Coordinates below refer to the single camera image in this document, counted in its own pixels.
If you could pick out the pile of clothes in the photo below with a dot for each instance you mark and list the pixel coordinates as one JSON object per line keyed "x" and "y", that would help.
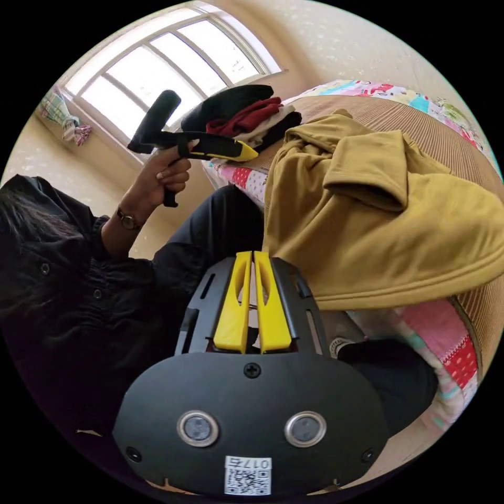
{"x": 236, "y": 114}

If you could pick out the bed with woven mat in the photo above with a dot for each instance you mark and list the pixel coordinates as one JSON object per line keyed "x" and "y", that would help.
{"x": 433, "y": 134}

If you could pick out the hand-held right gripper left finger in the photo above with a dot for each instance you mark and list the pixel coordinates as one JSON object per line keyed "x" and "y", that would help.
{"x": 232, "y": 315}

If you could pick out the plaid curtain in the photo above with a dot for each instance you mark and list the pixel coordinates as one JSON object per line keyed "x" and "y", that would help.
{"x": 73, "y": 126}

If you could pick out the person's body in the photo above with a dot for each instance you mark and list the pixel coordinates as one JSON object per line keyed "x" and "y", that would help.
{"x": 78, "y": 299}

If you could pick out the person's left forearm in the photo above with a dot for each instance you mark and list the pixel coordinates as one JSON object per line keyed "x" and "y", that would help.
{"x": 118, "y": 236}

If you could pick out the window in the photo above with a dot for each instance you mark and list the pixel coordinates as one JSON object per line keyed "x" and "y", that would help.
{"x": 157, "y": 75}

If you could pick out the yellow long sleeve shirt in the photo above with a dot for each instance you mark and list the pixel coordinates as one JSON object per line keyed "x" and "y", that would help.
{"x": 374, "y": 220}

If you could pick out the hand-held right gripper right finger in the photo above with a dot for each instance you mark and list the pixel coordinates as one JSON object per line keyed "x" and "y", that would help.
{"x": 273, "y": 319}

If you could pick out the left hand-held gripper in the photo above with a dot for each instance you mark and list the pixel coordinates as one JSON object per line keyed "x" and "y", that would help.
{"x": 204, "y": 143}

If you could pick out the person's left hand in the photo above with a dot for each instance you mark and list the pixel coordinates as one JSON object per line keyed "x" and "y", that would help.
{"x": 157, "y": 185}

